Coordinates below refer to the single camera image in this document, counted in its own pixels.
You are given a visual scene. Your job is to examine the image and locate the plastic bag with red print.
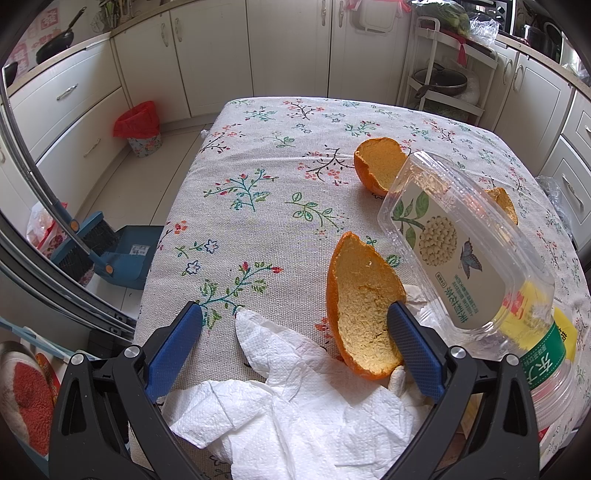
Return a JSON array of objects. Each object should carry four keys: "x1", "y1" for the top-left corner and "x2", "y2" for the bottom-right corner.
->
[{"x1": 26, "y1": 202, "x2": 68, "y2": 259}]

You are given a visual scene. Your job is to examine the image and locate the grey refrigerator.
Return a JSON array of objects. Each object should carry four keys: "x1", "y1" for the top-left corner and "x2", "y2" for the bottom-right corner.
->
[{"x1": 0, "y1": 92, "x2": 139, "y2": 352}]

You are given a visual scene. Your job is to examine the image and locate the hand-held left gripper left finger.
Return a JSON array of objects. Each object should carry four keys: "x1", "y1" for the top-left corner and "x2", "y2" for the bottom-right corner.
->
[{"x1": 48, "y1": 301, "x2": 204, "y2": 480}]

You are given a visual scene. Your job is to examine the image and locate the utensil rack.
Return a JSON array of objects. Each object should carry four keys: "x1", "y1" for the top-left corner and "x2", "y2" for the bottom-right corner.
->
[{"x1": 95, "y1": 0, "x2": 134, "y2": 31}]

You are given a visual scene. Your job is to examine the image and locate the trash bin with red bag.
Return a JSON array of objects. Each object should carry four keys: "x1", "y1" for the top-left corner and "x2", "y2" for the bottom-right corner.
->
[{"x1": 113, "y1": 101, "x2": 163, "y2": 159}]

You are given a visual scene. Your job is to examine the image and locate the black frying pan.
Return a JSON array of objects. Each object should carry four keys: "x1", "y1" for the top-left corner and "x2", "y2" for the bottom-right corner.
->
[{"x1": 35, "y1": 7, "x2": 88, "y2": 64}]

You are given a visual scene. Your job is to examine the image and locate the large orange peel piece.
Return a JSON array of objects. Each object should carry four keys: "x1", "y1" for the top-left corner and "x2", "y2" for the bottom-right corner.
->
[{"x1": 326, "y1": 232, "x2": 407, "y2": 381}]

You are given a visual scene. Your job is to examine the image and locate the light blue rack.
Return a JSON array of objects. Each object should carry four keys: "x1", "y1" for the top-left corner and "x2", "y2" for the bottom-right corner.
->
[{"x1": 0, "y1": 318, "x2": 70, "y2": 361}]

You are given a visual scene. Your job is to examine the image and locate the black kettle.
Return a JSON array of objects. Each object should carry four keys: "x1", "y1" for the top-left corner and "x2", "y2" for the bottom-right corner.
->
[{"x1": 519, "y1": 21, "x2": 561, "y2": 61}]

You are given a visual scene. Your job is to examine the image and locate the white kitchen cabinets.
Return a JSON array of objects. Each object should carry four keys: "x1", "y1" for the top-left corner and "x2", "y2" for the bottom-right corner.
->
[{"x1": 0, "y1": 0, "x2": 591, "y2": 241}]

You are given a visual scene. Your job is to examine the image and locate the blue broom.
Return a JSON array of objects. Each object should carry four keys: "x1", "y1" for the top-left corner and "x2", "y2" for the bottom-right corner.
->
[{"x1": 0, "y1": 83, "x2": 120, "y2": 280}]

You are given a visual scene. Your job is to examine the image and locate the blue dustpan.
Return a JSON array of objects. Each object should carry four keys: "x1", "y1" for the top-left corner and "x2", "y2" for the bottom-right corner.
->
[{"x1": 95, "y1": 224, "x2": 165, "y2": 290}]

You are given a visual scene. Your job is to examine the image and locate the domed orange peel half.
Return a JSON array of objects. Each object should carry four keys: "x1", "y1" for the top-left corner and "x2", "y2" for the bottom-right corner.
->
[{"x1": 354, "y1": 137, "x2": 413, "y2": 199}]

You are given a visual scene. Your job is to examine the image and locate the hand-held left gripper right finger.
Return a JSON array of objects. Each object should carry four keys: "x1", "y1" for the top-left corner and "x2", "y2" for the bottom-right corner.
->
[{"x1": 383, "y1": 301, "x2": 541, "y2": 480}]

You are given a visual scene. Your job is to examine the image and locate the small orange peel piece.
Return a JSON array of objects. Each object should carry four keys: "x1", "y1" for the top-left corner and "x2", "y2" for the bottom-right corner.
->
[{"x1": 485, "y1": 187, "x2": 519, "y2": 226}]

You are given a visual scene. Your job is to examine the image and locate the white paper tissue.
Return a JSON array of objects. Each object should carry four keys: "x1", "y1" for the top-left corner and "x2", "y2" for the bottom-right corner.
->
[{"x1": 161, "y1": 286, "x2": 437, "y2": 480}]

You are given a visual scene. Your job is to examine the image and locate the bag of green vegetables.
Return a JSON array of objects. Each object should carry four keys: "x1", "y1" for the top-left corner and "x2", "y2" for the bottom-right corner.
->
[{"x1": 409, "y1": 0, "x2": 472, "y2": 38}]

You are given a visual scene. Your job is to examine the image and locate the red fluffy cloth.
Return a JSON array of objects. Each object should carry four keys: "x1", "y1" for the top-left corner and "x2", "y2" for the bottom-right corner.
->
[{"x1": 0, "y1": 353, "x2": 56, "y2": 457}]

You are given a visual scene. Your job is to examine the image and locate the clear crumpled plastic bag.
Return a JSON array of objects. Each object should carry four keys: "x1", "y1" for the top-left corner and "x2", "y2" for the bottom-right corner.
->
[{"x1": 468, "y1": 11, "x2": 502, "y2": 49}]

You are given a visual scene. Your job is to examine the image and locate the clear plastic container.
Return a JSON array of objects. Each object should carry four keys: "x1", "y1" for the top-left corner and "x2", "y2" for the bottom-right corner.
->
[{"x1": 377, "y1": 150, "x2": 556, "y2": 344}]

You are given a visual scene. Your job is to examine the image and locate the lidded dark pan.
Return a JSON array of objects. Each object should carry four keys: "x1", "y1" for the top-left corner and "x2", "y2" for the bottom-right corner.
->
[{"x1": 412, "y1": 65, "x2": 468, "y2": 99}]

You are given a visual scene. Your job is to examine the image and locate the plastic bottle with green label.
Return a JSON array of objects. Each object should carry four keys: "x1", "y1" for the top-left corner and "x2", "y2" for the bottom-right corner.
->
[{"x1": 503, "y1": 281, "x2": 579, "y2": 430}]

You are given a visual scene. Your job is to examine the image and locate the white storage cart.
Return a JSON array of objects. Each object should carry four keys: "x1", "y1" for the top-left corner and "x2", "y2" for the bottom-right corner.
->
[{"x1": 396, "y1": 16, "x2": 498, "y2": 123}]

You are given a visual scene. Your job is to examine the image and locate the floral tablecloth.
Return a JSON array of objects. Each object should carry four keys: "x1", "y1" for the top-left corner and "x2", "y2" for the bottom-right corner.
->
[{"x1": 134, "y1": 96, "x2": 583, "y2": 480}]

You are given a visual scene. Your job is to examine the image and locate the white hanging basket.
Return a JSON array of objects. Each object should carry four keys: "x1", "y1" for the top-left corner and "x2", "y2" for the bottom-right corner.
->
[{"x1": 355, "y1": 0, "x2": 407, "y2": 33}]

